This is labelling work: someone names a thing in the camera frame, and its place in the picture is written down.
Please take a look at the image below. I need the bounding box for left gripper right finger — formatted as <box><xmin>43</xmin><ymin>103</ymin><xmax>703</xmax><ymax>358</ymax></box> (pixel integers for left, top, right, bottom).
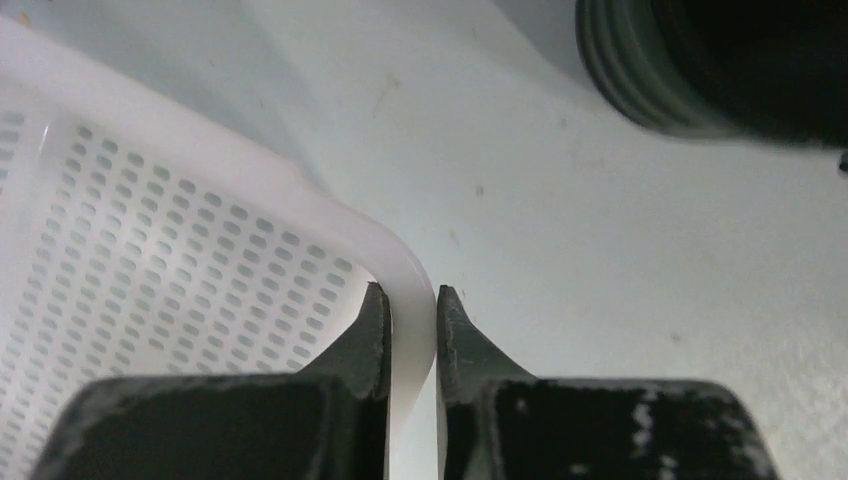
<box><xmin>436</xmin><ymin>285</ymin><xmax>778</xmax><ymax>479</ymax></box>

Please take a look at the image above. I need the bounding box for white perforated plastic basket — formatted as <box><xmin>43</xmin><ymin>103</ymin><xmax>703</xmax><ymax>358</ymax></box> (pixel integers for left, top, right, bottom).
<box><xmin>1</xmin><ymin>17</ymin><xmax>436</xmax><ymax>479</ymax></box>

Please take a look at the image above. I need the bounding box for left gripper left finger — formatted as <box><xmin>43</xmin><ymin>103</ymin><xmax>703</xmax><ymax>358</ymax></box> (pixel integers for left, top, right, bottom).
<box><xmin>30</xmin><ymin>283</ymin><xmax>392</xmax><ymax>479</ymax></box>

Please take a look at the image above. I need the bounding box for black ribbed hard-shell suitcase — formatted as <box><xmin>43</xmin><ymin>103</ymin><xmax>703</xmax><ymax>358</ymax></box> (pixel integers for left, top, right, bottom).
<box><xmin>575</xmin><ymin>1</ymin><xmax>847</xmax><ymax>149</ymax></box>

